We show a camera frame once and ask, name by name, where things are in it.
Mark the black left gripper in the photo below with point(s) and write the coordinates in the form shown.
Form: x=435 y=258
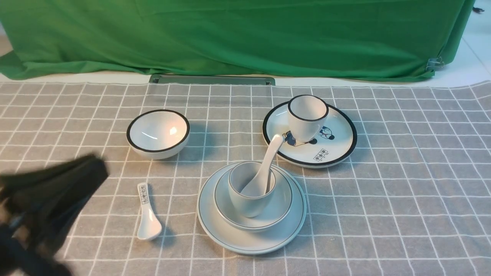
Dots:
x=42 y=206

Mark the black-rimmed white bowl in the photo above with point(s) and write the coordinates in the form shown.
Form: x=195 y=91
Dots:
x=158 y=134

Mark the pale ceramic cup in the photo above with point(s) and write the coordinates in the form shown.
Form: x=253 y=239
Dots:
x=248 y=206

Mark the plain white ceramic spoon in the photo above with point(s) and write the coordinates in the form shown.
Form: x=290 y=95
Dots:
x=264 y=168

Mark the shallow pale bowl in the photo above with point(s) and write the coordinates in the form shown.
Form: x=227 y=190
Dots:
x=275 y=211

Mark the white spoon with pattern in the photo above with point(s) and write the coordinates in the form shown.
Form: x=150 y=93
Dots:
x=150 y=227

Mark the large pale plate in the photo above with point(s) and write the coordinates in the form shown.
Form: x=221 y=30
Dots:
x=249 y=242

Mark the black-rimmed white cup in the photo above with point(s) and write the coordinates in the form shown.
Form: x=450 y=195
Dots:
x=306 y=116

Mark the black-rimmed cartoon plate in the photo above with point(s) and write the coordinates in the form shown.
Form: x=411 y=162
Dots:
x=335 y=141

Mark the green backdrop cloth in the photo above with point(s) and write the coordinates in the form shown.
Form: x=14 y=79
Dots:
x=369 y=40

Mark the grey checked tablecloth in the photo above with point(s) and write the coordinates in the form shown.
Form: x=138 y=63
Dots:
x=412 y=199

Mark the metal binder clip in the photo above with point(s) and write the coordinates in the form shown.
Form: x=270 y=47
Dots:
x=435 y=64

